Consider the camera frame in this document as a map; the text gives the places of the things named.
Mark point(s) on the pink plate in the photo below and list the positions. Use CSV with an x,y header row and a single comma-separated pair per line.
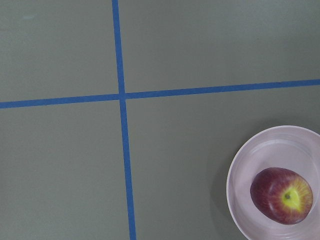
x,y
291,147

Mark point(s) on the red yellow apple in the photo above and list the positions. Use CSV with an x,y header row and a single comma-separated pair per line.
x,y
282,195

